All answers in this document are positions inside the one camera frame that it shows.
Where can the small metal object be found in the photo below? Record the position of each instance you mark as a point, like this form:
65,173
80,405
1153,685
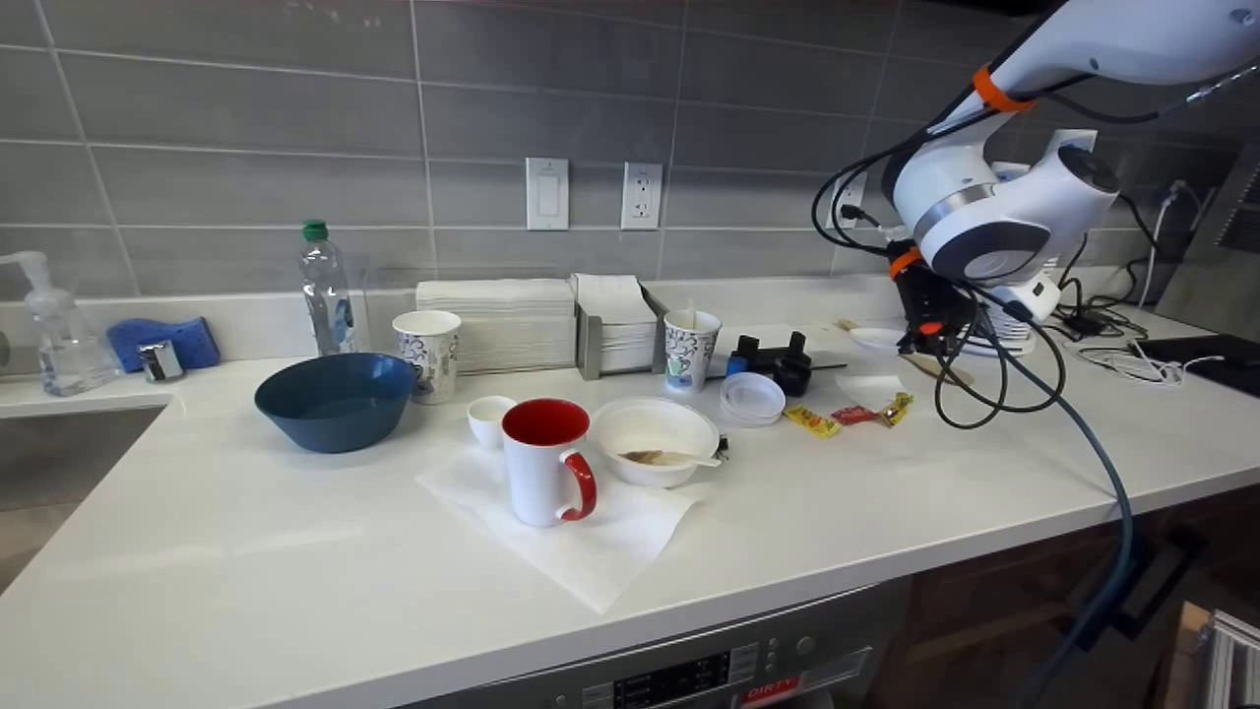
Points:
160,361

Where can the small white tea cup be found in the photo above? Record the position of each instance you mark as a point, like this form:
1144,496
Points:
488,418

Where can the steel dishwasher front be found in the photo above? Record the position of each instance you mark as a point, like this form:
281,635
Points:
681,677

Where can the grey metal stand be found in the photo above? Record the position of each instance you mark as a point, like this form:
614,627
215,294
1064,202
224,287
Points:
1215,212

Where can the black flat device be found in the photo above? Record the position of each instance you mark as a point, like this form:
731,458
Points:
1215,361

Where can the patterned white paper cup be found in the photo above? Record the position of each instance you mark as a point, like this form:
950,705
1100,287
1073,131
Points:
689,355
429,347

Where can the wooden spoon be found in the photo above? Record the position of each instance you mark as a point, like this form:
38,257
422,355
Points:
958,376

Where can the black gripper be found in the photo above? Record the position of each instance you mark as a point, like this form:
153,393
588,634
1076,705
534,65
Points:
939,304

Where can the blue sponge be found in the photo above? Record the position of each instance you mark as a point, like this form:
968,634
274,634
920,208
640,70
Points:
190,338

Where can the small yellow packet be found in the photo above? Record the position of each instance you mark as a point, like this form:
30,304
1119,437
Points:
813,418

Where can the white wall switch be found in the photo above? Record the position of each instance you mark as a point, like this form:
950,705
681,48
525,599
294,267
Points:
550,194

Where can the red packet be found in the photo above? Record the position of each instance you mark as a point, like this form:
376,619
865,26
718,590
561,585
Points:
851,416

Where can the white wall outlet with plug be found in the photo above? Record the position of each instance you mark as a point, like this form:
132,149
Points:
851,192

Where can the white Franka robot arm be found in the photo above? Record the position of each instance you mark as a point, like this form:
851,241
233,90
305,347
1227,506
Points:
1144,40

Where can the dark counter cabinet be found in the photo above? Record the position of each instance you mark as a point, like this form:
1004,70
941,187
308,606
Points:
996,594

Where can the long yellow packet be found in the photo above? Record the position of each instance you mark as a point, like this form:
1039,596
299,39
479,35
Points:
895,412

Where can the white ceramic bowl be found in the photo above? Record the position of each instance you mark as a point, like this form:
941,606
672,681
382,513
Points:
630,418

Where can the white metal cart frame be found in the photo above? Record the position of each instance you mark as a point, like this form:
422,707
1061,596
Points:
1237,657

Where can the white mug red inside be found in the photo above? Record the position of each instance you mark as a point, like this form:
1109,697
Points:
540,476

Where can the dark blue bowl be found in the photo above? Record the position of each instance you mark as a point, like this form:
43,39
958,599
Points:
334,399

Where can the black plastic holder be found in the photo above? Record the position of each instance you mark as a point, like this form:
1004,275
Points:
788,361

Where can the clear plastic wrapper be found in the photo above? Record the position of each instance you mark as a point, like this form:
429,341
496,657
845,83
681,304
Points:
866,387

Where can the clear soap dispenser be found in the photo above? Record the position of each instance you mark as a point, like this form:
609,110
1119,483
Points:
65,347

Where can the white paper napkin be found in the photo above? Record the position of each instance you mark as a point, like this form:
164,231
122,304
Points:
576,567

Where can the white napkins stack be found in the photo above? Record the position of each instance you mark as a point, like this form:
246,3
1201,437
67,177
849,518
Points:
613,299

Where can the clear water bottle green cap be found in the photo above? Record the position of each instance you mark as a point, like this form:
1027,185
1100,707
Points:
324,300

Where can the white box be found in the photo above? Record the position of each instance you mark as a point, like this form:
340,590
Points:
614,347

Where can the black power adapter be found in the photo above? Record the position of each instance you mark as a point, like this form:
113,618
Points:
1086,326

